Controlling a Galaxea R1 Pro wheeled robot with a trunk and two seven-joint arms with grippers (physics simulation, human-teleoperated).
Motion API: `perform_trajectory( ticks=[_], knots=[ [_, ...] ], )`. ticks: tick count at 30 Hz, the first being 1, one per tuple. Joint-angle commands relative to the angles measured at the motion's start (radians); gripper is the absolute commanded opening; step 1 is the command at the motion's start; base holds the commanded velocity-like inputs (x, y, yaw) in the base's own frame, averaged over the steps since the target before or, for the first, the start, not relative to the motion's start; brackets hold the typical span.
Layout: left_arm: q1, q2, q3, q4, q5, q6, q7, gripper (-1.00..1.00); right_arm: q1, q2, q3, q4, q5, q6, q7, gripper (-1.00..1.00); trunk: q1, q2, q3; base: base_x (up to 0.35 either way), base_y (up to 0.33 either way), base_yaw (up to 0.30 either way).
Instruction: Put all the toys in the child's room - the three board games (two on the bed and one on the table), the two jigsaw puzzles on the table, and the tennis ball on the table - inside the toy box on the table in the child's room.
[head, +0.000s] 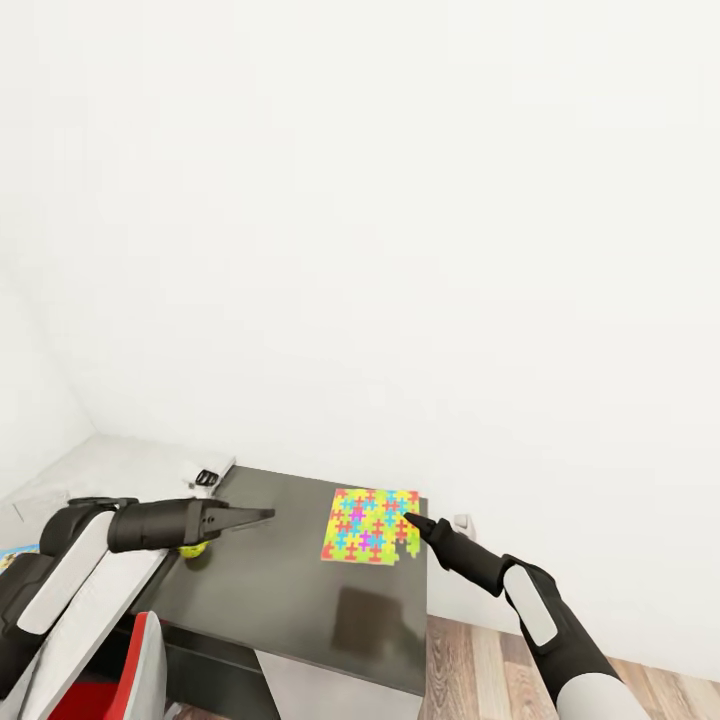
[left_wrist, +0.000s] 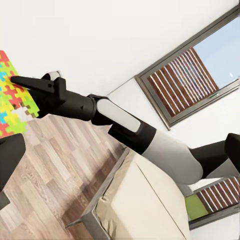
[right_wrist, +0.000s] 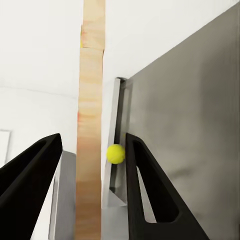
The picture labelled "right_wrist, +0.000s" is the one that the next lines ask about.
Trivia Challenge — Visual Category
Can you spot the tennis ball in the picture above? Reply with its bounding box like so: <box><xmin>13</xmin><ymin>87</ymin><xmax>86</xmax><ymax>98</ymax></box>
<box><xmin>106</xmin><ymin>144</ymin><xmax>126</xmax><ymax>164</ymax></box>

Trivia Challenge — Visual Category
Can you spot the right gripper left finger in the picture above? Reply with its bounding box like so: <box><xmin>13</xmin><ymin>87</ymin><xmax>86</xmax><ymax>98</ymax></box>
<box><xmin>0</xmin><ymin>133</ymin><xmax>63</xmax><ymax>240</ymax></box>

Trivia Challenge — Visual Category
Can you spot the jigsaw puzzle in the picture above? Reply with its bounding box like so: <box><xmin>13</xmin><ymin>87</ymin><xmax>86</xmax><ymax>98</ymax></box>
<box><xmin>75</xmin><ymin>0</ymin><xmax>106</xmax><ymax>240</ymax></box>

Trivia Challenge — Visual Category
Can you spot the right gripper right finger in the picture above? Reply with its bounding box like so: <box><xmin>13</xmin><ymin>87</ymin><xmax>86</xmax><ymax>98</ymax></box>
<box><xmin>125</xmin><ymin>133</ymin><xmax>210</xmax><ymax>240</ymax></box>

